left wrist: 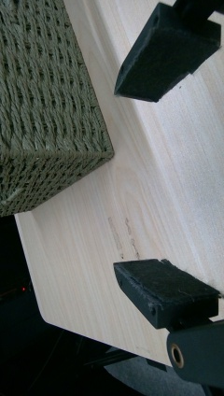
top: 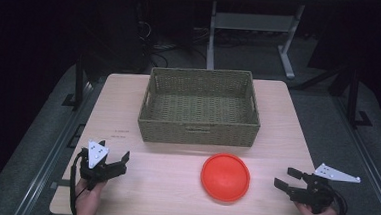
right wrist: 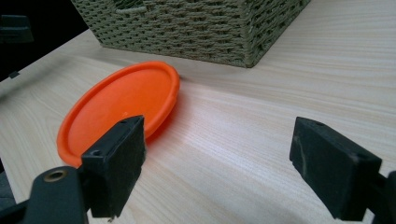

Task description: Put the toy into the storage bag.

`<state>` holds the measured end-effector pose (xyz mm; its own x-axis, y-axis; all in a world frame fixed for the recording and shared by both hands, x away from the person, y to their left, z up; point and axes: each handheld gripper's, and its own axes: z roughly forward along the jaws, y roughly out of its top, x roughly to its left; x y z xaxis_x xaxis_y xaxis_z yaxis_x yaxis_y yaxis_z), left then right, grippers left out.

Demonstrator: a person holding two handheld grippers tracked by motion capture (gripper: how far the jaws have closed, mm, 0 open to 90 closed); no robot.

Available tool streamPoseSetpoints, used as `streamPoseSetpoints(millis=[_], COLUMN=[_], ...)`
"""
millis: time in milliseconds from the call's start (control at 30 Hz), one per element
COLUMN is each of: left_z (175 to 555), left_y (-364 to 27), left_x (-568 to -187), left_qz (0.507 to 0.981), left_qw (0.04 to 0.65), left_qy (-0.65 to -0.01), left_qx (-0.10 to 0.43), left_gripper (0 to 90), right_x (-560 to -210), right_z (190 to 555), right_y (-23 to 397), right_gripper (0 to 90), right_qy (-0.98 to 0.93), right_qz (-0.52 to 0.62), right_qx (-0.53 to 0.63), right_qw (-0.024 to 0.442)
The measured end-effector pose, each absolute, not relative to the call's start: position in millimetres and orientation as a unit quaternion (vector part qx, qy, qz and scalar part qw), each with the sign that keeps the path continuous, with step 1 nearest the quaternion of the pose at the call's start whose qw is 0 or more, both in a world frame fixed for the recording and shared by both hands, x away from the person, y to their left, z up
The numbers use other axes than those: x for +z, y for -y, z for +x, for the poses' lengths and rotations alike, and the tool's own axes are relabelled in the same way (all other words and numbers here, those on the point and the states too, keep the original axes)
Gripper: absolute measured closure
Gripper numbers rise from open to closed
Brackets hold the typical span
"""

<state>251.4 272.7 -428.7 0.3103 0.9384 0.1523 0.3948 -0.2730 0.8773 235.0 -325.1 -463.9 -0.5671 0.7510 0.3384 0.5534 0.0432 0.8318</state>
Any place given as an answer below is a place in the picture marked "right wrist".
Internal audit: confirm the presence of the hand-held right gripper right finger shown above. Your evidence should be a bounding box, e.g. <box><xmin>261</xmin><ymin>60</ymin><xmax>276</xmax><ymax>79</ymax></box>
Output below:
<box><xmin>289</xmin><ymin>117</ymin><xmax>383</xmax><ymax>222</ymax></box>

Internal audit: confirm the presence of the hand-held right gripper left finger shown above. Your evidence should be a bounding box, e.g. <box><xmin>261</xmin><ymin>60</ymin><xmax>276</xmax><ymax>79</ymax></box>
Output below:
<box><xmin>80</xmin><ymin>115</ymin><xmax>147</xmax><ymax>219</ymax></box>

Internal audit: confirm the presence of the orange plastic plate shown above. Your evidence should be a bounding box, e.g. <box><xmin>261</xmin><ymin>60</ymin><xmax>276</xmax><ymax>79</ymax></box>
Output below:
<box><xmin>56</xmin><ymin>61</ymin><xmax>181</xmax><ymax>168</ymax></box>

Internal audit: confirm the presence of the woven wicker basket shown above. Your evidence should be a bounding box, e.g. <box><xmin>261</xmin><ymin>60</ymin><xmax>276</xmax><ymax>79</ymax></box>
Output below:
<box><xmin>70</xmin><ymin>0</ymin><xmax>312</xmax><ymax>69</ymax></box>

